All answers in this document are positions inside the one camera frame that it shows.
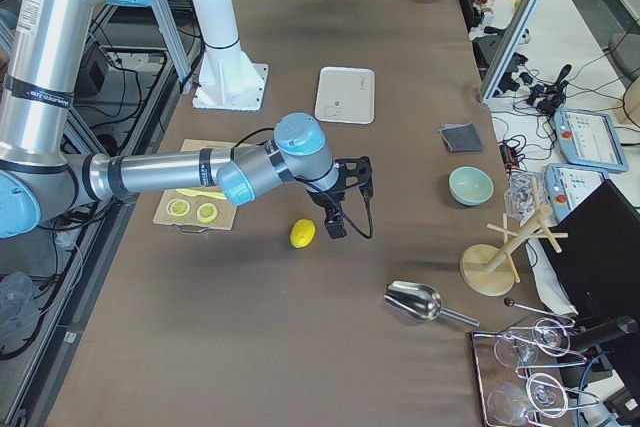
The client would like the wine glass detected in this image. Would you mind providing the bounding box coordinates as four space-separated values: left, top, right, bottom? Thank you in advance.
494 318 570 368

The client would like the teach pendant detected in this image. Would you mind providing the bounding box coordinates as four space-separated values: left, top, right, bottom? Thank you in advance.
553 108 629 173
544 163 609 222

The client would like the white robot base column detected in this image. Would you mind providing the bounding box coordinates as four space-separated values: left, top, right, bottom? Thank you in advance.
192 0 268 112

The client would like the yellow lemon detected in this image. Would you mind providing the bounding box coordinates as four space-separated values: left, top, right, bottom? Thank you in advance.
289 219 316 249

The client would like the wooden mug tree stand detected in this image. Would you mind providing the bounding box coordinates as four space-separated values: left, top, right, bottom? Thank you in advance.
459 179 569 297

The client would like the black monitor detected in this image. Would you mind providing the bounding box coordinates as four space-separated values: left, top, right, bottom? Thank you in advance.
544 180 639 320

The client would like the lemon slice left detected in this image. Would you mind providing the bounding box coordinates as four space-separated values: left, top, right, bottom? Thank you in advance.
165 198 191 218

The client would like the silver metal scoop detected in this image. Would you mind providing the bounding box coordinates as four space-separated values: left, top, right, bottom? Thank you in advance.
384 280 480 327

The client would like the lemon slice right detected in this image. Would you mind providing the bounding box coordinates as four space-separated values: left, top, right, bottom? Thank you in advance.
196 202 218 223

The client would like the grey folded cloth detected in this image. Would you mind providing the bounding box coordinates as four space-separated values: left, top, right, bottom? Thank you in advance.
439 123 484 153

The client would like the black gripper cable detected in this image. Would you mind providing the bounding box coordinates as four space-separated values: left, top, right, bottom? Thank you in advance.
341 191 375 241

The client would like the white rabbit tray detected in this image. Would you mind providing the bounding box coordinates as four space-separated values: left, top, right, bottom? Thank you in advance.
314 66 375 125

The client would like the wooden cutting board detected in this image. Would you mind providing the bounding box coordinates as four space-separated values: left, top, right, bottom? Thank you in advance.
152 139 241 232

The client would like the metal glass rack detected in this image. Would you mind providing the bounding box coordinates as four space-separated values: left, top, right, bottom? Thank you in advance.
470 317 608 426

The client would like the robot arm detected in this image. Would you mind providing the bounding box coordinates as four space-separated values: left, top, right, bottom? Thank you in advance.
1 0 373 238

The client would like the aluminium frame post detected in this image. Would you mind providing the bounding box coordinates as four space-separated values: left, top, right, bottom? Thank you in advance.
478 0 540 104

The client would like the lemon slice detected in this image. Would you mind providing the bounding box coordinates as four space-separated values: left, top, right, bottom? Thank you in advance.
196 202 218 223
165 198 191 218

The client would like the mint green bowl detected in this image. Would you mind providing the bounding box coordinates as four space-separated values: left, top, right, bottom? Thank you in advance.
448 166 494 207

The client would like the teach pendant upper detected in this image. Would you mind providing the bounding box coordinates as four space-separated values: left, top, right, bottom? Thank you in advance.
553 108 629 173

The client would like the teach pendant lower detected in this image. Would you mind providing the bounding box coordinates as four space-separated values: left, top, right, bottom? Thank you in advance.
544 163 609 222

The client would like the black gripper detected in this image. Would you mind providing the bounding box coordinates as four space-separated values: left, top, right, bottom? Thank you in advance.
305 156 373 240

